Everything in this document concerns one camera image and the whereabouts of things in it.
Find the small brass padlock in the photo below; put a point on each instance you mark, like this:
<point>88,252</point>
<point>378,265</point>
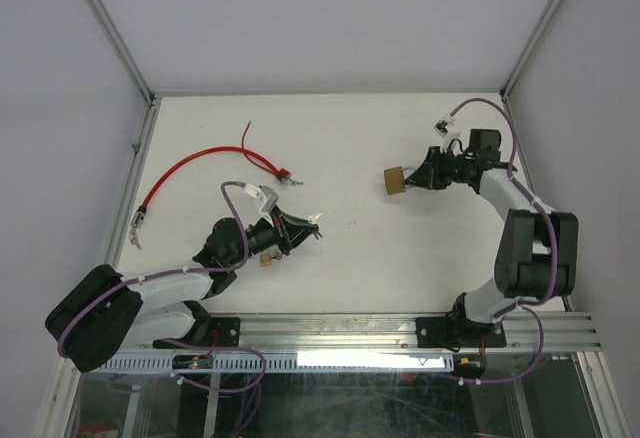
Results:
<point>267,259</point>

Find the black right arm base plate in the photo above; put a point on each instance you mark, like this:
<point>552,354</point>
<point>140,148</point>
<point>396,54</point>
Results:
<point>453,334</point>

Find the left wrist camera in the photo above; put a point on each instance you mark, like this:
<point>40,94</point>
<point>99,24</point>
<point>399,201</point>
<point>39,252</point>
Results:
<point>263,197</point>

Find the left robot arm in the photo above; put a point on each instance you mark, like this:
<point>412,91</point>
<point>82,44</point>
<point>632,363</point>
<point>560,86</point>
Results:
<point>108,312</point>

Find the red cable lock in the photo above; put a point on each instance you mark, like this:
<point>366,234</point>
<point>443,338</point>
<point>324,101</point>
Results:
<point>208,165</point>

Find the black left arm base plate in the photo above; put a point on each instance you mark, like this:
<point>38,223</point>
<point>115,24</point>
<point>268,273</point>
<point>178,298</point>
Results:
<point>206,333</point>

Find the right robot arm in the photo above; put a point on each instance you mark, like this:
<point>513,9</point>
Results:
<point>537,253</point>

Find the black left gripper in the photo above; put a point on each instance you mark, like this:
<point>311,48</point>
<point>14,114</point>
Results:
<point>288,231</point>

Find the aluminium mounting rail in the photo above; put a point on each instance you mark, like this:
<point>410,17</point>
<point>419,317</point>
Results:
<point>555,332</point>

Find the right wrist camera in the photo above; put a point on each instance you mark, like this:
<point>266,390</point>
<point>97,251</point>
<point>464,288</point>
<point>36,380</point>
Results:
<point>445,129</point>

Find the large padlock keys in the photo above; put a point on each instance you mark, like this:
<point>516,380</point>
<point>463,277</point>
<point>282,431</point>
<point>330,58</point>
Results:
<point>316,217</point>

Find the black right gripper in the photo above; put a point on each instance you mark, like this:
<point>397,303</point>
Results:
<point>427,174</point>

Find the cable lock keys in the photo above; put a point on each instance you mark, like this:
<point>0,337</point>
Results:
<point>133,238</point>

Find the large brass padlock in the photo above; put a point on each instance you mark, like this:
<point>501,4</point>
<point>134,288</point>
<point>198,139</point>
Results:
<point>395,179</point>

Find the white slotted cable duct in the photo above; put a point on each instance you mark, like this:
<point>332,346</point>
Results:
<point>303,362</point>

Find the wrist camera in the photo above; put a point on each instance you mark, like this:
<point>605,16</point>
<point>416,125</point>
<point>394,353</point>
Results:
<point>263,197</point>
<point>445,129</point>

